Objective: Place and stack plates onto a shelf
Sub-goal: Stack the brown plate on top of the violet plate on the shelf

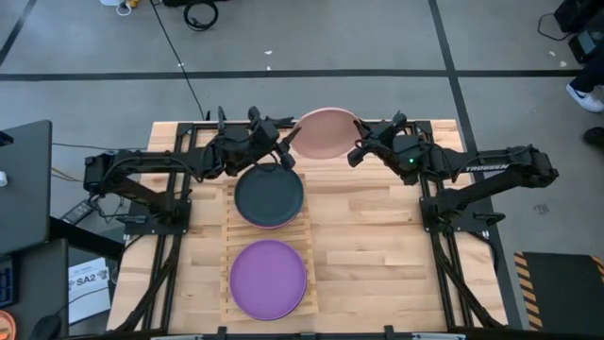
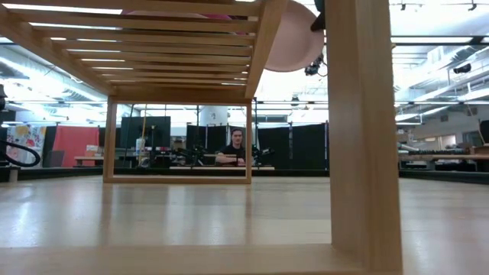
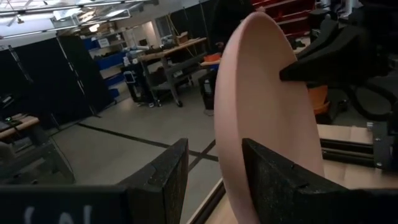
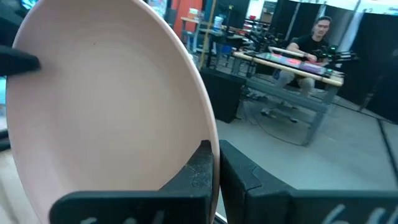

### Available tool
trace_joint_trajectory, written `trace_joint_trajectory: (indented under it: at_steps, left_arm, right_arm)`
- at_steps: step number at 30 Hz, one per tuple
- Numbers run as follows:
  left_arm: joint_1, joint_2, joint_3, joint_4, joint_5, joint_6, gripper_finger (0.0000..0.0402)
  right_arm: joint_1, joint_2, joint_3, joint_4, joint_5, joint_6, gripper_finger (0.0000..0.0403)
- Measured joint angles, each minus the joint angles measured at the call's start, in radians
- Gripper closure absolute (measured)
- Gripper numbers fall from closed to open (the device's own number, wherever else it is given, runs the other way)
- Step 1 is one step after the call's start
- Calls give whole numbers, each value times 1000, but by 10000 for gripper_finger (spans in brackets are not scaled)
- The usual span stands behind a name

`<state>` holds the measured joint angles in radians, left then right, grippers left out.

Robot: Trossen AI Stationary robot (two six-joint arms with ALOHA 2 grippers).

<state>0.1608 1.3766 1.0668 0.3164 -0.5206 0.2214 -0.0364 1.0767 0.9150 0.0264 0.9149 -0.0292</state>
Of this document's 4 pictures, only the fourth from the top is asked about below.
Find black floor box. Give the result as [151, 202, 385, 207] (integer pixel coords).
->
[198, 67, 246, 124]

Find large peach plate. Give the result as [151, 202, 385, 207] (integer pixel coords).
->
[5, 0, 221, 224]

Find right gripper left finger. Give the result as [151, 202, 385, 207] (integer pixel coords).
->
[49, 139, 216, 224]

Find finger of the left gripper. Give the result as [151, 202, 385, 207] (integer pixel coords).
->
[0, 45, 42, 77]

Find yellow pole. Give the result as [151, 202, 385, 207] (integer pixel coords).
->
[198, 0, 218, 71]

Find black partition curtain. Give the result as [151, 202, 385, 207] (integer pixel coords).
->
[273, 0, 330, 43]
[337, 12, 398, 121]

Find person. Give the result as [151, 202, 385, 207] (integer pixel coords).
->
[273, 15, 333, 97]

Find red partition panel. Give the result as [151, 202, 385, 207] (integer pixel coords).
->
[170, 0, 203, 40]

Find wooden-edged workbench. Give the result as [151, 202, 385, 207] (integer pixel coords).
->
[232, 46, 345, 147]

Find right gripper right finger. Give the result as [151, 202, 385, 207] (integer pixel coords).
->
[219, 139, 398, 224]

